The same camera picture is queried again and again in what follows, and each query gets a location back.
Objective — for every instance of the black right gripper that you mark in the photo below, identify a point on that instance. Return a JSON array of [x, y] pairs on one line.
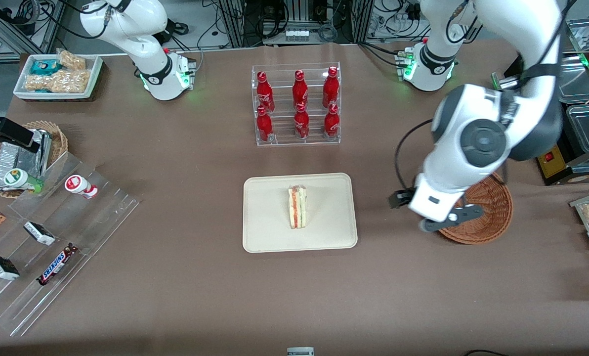
[[0, 129]]

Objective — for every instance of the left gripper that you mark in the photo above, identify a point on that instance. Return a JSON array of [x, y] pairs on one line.
[[401, 198]]

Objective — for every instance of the triangular sandwich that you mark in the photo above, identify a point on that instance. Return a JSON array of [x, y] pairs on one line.
[[297, 207]]

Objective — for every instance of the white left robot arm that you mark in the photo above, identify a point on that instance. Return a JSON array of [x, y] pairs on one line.
[[487, 143]]

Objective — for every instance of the light wicker basket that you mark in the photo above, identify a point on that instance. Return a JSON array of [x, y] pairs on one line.
[[60, 141]]

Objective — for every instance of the cream plastic tray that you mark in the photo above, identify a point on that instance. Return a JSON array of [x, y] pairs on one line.
[[334, 212]]

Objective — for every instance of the brown wicker basket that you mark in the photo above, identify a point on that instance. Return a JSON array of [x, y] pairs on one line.
[[492, 212]]

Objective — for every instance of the white rectangular snack tray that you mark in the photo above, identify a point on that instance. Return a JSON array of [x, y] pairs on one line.
[[94, 69]]

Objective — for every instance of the foil wrapped package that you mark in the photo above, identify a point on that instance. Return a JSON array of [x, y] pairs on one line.
[[5, 165], [40, 151]]

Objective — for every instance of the green-labelled yogurt cup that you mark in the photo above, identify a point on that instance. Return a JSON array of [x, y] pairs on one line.
[[20, 179]]

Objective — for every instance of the large rice crisp packet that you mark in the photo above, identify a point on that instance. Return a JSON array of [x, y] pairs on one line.
[[62, 81]]

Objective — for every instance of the teal snack packet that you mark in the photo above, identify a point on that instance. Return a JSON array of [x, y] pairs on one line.
[[45, 66]]

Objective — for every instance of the red cap yogurt bottle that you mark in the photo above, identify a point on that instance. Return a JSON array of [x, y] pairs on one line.
[[79, 185]]

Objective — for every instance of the small rice crisp packet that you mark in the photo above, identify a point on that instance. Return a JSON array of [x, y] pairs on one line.
[[72, 60]]

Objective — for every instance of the black white snack bar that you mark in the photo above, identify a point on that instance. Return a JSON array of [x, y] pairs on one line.
[[4, 267], [40, 233]]

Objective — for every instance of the red cola bottle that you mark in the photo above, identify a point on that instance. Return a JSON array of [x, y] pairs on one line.
[[264, 94], [331, 122], [300, 91], [302, 123], [330, 89], [264, 126]]

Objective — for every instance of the clear acrylic stepped display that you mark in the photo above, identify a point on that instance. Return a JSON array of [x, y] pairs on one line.
[[92, 222]]

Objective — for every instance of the clear acrylic bottle rack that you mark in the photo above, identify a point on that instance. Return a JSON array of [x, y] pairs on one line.
[[283, 136]]

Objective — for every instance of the Snickers chocolate bar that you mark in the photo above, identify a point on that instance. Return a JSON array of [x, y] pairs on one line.
[[57, 264]]

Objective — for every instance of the yellow box with red button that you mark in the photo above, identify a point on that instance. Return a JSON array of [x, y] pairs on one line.
[[551, 165]]

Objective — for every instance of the black steel food counter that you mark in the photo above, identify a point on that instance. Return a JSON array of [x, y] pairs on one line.
[[571, 163]]

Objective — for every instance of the small white label object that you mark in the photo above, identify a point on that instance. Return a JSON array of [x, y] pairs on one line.
[[300, 352]]

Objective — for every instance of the white power strip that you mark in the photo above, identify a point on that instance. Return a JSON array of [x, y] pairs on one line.
[[297, 34]]

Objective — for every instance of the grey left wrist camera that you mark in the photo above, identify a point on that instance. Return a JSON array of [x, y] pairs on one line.
[[452, 217]]

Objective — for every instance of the aluminium frame rack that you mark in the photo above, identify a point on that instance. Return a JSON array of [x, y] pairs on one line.
[[235, 24]]

